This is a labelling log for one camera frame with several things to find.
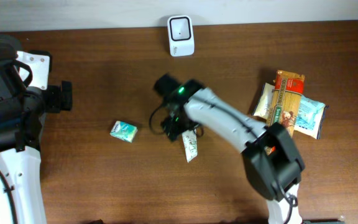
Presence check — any teal wet wipes pack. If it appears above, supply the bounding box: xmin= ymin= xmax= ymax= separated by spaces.
xmin=295 ymin=95 xmax=328 ymax=139

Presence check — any small teal tissue pack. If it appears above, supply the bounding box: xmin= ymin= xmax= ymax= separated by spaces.
xmin=110 ymin=121 xmax=138 ymax=142

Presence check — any black left camera cable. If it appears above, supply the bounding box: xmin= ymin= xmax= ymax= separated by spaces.
xmin=0 ymin=58 xmax=34 ymax=224

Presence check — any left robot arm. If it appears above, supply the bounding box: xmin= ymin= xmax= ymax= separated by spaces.
xmin=0 ymin=50 xmax=73 ymax=223

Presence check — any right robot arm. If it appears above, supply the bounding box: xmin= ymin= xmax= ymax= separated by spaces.
xmin=154 ymin=73 xmax=305 ymax=223

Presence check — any white tube with beige cap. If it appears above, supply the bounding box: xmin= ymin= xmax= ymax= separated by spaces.
xmin=182 ymin=130 xmax=198 ymax=162

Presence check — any yellow white snack bag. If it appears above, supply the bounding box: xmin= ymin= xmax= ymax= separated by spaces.
xmin=252 ymin=83 xmax=274 ymax=119

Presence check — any white barcode scanner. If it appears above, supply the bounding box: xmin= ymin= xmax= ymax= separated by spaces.
xmin=167 ymin=15 xmax=195 ymax=57

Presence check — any red spaghetti packet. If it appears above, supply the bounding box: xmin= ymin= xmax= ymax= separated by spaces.
xmin=265 ymin=69 xmax=306 ymax=155

